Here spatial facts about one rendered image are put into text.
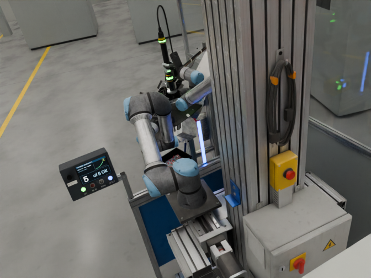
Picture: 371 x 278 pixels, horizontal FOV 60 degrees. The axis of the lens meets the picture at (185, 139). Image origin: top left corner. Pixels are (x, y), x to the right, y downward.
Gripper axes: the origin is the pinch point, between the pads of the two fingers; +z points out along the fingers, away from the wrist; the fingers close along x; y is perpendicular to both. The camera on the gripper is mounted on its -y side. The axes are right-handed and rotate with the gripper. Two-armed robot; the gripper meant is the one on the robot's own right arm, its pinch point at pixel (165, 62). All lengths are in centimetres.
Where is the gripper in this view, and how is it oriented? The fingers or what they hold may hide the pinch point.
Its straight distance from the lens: 214.5
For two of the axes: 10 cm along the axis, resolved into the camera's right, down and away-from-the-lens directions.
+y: 1.5, 8.1, 5.6
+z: -5.9, -3.8, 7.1
